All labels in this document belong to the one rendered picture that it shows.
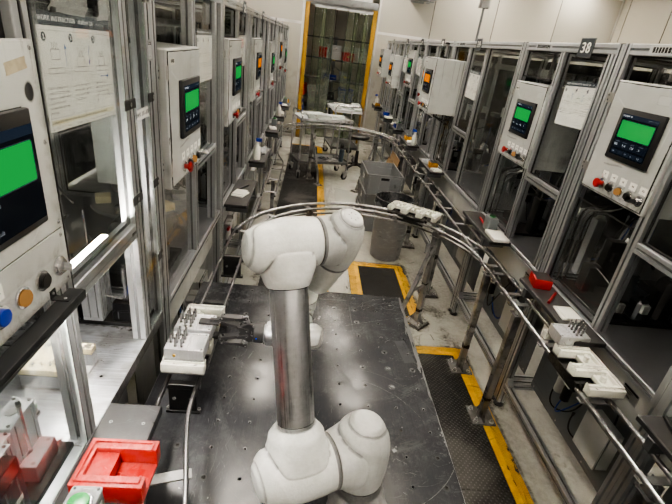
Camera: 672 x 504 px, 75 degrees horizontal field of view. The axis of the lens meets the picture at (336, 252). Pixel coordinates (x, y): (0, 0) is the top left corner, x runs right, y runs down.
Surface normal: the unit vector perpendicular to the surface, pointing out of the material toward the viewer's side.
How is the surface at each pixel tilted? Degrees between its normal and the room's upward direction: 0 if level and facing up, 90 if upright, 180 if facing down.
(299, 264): 74
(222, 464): 0
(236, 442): 0
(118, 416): 0
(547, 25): 90
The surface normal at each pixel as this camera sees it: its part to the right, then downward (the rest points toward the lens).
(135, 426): 0.12, -0.89
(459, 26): 0.04, 0.44
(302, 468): 0.33, 0.02
